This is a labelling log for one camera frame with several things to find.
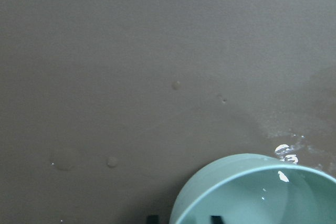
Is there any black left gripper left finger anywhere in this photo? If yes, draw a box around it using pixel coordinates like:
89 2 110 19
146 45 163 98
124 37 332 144
146 215 159 224

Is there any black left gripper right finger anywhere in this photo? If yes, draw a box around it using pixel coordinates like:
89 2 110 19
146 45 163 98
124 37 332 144
211 216 223 224

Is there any mint green bowl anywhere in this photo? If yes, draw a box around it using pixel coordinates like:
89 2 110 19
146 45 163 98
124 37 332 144
170 154 335 223

